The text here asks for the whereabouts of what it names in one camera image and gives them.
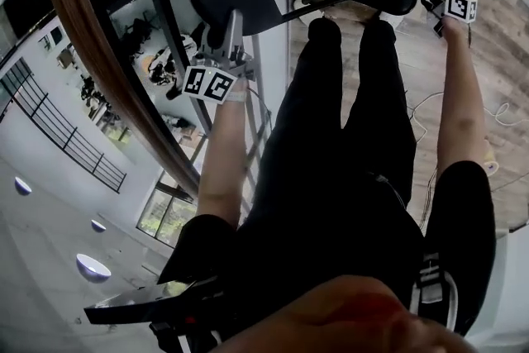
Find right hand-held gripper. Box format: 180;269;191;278
405;0;479;40

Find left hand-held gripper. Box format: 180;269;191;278
181;9;255;104

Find person's left forearm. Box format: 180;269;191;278
195;88;250;231

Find person's right forearm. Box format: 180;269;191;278
435;17;488;179

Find black white equipment pile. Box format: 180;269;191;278
145;46;180;88

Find person's left white shoe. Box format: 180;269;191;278
291;0;328;23

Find person's black trousers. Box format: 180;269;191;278
243;17;419;220

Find wooden handrail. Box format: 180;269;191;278
32;0;204;196

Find brown cardboard box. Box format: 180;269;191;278
55;45;77;69

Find large window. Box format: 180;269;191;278
136;174;196;241

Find small yellowish device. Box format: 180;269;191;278
482;140;502;179

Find black metal railing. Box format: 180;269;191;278
0;57;128;195

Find large black screen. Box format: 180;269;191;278
0;0;57;41

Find person's black shirt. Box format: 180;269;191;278
158;159;498;338

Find person's head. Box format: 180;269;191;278
212;274;480;353

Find white floor cable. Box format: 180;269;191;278
406;90;523;146

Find thin black cable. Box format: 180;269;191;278
367;171;410;208

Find black head-worn camera rig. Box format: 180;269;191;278
83;279;226;353

